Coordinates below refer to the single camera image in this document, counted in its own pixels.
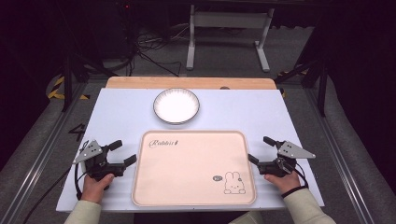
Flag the white plate with dark rim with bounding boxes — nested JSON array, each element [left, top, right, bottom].
[[152, 88, 201, 126]]

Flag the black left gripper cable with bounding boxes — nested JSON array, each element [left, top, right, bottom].
[[21, 139, 92, 224]]

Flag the aluminium floor rail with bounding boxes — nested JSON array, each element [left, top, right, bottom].
[[304, 87, 376, 224], [0, 82, 92, 224]]

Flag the white metal stand frame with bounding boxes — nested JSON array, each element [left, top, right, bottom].
[[185, 4, 276, 73]]

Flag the black tape mark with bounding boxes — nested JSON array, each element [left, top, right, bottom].
[[67, 122, 87, 143]]

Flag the person's right hand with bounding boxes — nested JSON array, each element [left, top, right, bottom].
[[263, 170, 304, 196]]

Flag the black tripod stand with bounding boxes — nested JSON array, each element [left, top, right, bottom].
[[274, 57, 330, 119], [60, 50, 120, 114]]

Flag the black wristband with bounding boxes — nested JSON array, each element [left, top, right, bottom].
[[280, 185, 309, 200]]

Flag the tangle of black floor cables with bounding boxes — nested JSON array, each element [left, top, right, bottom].
[[129, 26, 188, 77]]

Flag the yellow black floor tape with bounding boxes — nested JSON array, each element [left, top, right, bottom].
[[46, 75, 92, 101]]

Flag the pink tray with bunny print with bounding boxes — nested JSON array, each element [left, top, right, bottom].
[[131, 130, 258, 207]]

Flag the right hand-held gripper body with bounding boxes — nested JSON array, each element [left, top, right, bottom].
[[257, 140, 317, 179]]

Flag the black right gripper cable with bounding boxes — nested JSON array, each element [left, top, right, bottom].
[[292, 161, 310, 189]]

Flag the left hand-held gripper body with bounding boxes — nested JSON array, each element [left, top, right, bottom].
[[72, 139, 127, 183]]

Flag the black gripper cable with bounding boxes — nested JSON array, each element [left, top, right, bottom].
[[21, 139, 92, 224], [292, 161, 310, 189]]

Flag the person's left hand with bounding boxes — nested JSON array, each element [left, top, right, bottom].
[[79, 173, 116, 205]]

